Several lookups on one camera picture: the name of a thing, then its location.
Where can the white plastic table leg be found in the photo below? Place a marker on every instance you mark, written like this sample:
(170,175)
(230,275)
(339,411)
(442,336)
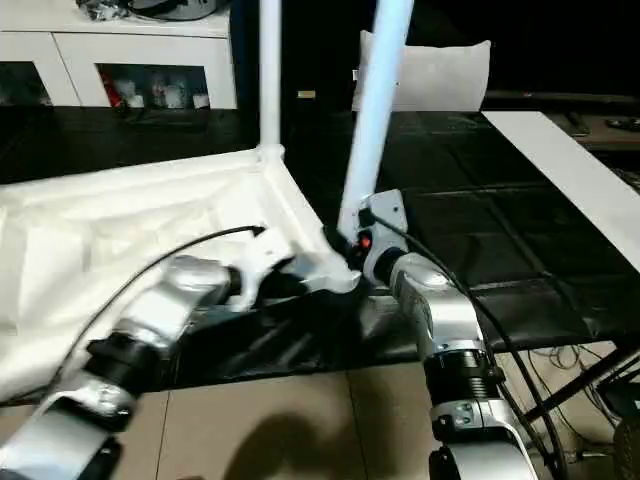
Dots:
(375,100)
(270,75)

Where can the white plastic table top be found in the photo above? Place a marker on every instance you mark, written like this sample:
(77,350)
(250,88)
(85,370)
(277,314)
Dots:
(100,210)

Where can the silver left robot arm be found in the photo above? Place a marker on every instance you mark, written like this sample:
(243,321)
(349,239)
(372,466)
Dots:
(175,285)

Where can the white pillow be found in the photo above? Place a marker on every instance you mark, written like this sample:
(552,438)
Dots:
(440,75)

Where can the black box with gold label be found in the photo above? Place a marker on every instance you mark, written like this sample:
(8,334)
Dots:
(310,50)

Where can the white flat board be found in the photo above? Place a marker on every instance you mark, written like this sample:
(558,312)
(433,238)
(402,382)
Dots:
(575,175)

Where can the black metal table leg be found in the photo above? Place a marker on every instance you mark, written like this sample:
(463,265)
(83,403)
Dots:
(575,387)

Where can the white glass-door cabinet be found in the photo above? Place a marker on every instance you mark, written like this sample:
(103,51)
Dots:
(150,50)

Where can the dark low bench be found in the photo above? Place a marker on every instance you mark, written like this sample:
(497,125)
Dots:
(600,97)

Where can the grey round pot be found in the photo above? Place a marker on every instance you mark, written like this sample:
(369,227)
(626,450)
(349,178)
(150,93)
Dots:
(175,7)

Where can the black floor device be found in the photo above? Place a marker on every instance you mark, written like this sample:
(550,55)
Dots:
(627,397)

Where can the dark rubber wheel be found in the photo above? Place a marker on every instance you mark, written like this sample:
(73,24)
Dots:
(629,445)

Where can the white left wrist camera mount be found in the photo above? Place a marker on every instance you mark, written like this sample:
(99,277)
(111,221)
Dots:
(265,250)

